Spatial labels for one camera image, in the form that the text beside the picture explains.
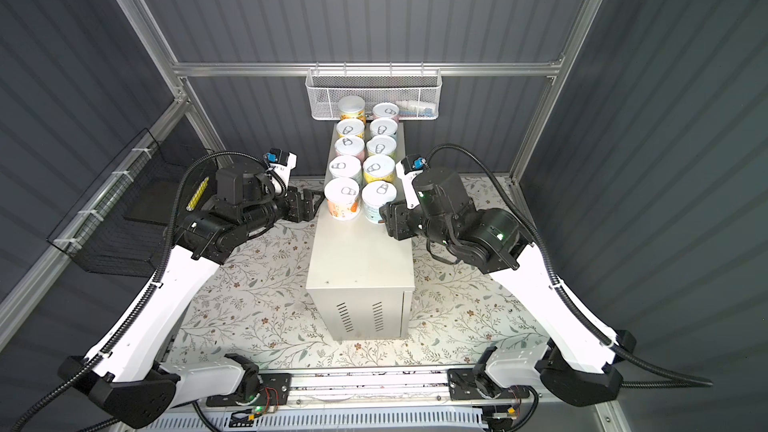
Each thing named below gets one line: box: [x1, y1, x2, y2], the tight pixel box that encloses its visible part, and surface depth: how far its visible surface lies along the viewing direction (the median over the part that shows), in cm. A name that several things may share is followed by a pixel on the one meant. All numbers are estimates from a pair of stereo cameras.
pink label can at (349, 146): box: [334, 136, 365, 156], surface depth 74 cm
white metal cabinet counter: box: [306, 123, 415, 342], surface depth 60 cm
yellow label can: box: [336, 118, 365, 138], surface depth 79 cm
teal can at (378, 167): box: [362, 154, 395, 183], surface depth 69 cm
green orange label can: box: [338, 95, 367, 125], surface depth 81 cm
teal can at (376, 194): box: [362, 180, 398, 224], surface depth 64 cm
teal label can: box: [328, 155, 362, 178], surface depth 69 cm
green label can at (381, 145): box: [366, 135, 397, 156], surface depth 74 cm
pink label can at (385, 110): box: [372, 102, 399, 121], surface depth 83 cm
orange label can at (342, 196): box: [324, 177, 360, 221], surface depth 64 cm
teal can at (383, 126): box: [369, 118, 398, 137], surface depth 79 cm
